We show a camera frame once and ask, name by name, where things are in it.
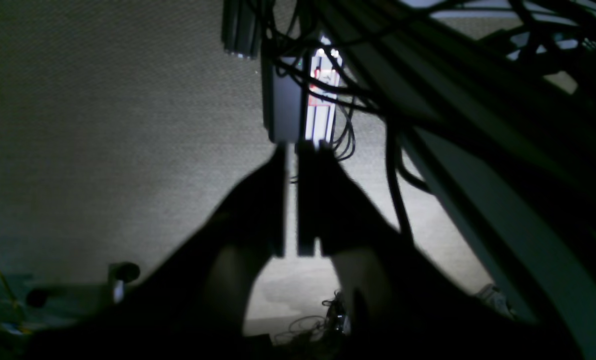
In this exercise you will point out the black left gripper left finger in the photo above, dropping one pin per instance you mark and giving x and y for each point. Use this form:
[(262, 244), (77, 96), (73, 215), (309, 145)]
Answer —
[(205, 284)]

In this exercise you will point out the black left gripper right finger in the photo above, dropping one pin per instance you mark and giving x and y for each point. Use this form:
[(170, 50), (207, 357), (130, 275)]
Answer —
[(397, 298)]

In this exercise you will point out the dark metal frame beam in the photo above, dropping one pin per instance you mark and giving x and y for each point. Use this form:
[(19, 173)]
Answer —
[(495, 101)]

